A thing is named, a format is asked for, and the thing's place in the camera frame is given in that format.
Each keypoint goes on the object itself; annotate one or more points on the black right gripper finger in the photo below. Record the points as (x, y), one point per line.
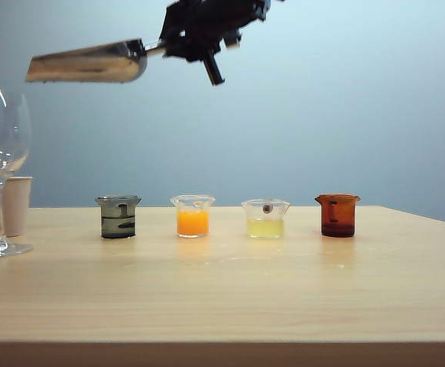
(173, 26)
(213, 70)

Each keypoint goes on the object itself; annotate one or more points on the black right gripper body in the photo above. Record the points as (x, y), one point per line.
(222, 17)

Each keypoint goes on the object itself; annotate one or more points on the stainless steel ice scoop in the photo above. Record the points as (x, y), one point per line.
(92, 63)

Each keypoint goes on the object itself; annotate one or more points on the beaker with orange juice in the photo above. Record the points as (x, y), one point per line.
(192, 223)

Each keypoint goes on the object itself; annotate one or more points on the beaker with pale yellow liquid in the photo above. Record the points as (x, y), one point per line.
(265, 228)

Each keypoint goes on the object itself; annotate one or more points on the grey smoked glass beaker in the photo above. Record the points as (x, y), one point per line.
(117, 225)

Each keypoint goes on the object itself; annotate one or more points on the amber brown glass beaker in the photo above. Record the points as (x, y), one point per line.
(337, 218)

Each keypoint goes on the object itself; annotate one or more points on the clear wine glass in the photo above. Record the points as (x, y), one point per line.
(0, 153)

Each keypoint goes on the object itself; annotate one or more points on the beige paper cup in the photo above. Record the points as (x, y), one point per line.
(17, 206)

